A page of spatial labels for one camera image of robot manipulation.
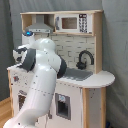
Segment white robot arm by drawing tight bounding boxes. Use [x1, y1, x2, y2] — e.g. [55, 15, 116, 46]
[3, 31, 67, 128]

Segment wooden toy kitchen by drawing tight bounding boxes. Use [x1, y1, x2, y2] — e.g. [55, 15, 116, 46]
[8, 10, 115, 128]

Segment black toy faucet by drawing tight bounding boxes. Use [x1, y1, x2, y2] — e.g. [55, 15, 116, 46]
[76, 49, 95, 71]

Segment grey toy sink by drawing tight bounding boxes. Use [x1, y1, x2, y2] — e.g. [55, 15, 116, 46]
[63, 68, 92, 81]

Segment white toy microwave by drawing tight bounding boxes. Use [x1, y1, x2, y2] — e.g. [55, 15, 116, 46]
[55, 14, 92, 33]

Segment grey range hood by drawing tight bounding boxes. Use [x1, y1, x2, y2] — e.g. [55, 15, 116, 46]
[26, 14, 54, 34]

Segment toy fridge dispenser door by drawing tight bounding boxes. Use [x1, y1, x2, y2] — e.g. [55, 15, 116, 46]
[47, 87, 81, 128]

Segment red oven knob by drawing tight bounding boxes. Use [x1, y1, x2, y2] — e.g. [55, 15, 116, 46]
[13, 76, 19, 82]

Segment toy oven door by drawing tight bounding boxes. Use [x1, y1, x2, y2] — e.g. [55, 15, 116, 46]
[18, 95, 26, 111]

